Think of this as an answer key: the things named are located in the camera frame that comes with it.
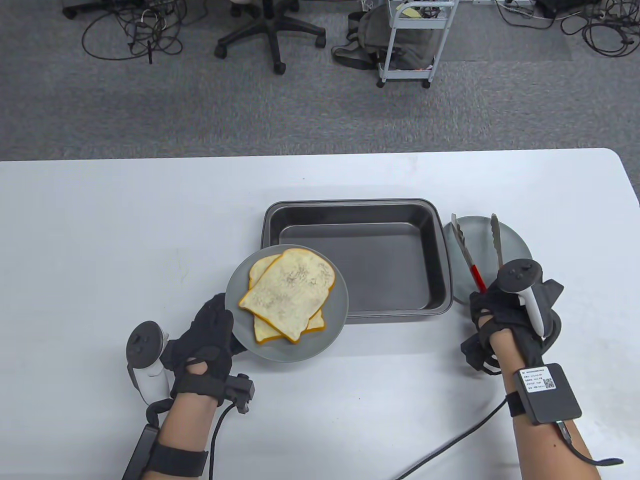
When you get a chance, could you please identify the person's left hand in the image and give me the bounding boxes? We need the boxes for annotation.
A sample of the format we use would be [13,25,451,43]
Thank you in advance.
[160,292,247,408]

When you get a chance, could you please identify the person's right hand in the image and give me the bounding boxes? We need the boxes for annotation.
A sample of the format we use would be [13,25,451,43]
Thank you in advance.
[469,282,546,353]

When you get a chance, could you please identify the toast slice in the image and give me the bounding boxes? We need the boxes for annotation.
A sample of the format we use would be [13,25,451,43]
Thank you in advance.
[248,254,327,346]
[238,248,337,344]

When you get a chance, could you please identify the red-handled kitchen tongs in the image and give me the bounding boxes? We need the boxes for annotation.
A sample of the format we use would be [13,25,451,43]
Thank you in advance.
[451,213,504,293]

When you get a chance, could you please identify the grey round plate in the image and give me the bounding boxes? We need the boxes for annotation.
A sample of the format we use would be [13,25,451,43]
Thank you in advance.
[442,215,534,304]
[225,244,350,364]

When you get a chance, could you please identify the dark metal baking tray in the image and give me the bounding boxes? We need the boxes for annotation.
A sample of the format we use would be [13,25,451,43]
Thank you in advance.
[261,198,454,325]

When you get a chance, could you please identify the person's left forearm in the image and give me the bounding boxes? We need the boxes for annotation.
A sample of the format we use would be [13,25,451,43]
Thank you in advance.
[150,395,221,480]

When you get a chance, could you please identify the black right forearm sensor box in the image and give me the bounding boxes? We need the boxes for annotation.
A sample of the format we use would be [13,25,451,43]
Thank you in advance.
[506,363,583,426]

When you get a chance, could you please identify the person's right forearm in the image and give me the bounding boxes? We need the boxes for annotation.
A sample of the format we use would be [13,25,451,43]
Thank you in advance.
[487,330,608,480]

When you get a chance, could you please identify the black left forearm sensor box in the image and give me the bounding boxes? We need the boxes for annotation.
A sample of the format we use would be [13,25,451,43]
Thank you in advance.
[121,425,208,480]

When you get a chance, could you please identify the right hand tracking controller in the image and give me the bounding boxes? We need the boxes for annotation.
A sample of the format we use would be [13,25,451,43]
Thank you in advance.
[497,259,565,351]

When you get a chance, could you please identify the hand tracking controller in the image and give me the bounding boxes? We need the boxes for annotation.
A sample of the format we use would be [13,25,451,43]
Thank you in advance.
[497,259,565,351]
[126,321,171,406]

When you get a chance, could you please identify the left hand tracking controller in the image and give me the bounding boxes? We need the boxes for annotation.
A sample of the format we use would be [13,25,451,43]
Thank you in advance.
[126,321,171,406]

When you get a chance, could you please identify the white wheeled cart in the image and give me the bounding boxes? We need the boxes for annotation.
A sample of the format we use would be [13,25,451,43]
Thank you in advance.
[376,0,460,89]

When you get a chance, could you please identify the grey backpack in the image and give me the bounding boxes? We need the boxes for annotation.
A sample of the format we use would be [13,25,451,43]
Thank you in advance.
[331,7,436,71]

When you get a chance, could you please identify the black office chair base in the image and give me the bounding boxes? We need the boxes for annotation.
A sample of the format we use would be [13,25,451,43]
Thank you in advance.
[215,0,327,76]

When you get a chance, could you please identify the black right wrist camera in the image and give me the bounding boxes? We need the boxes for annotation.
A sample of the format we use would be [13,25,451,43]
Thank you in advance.
[460,332,502,376]

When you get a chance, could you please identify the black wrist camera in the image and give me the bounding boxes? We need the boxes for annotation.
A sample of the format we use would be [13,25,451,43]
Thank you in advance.
[460,332,502,376]
[218,374,256,415]

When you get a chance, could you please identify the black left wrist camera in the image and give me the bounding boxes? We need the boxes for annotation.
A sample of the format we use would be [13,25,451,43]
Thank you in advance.
[218,374,256,415]

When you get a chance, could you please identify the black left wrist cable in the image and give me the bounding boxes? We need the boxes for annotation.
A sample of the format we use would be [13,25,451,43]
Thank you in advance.
[209,402,236,480]

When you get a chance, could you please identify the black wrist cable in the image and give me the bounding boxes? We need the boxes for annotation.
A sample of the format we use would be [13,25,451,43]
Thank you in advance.
[209,402,236,480]
[395,399,508,480]

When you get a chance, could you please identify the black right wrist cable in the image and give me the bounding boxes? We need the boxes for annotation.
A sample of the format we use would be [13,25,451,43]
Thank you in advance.
[395,399,508,480]

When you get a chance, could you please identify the short black sensor cable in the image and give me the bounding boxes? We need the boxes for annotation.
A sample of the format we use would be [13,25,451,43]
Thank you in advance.
[555,421,625,467]

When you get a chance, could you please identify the black floor cable tangle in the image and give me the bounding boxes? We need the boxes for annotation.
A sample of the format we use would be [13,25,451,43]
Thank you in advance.
[81,0,188,65]
[495,0,640,58]

